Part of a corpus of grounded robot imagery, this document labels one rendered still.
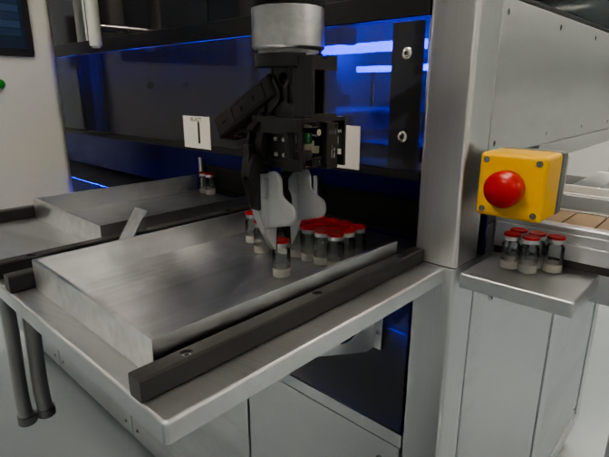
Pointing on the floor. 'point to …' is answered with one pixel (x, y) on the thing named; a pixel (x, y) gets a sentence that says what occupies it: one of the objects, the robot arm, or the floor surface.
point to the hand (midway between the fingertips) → (277, 234)
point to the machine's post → (449, 215)
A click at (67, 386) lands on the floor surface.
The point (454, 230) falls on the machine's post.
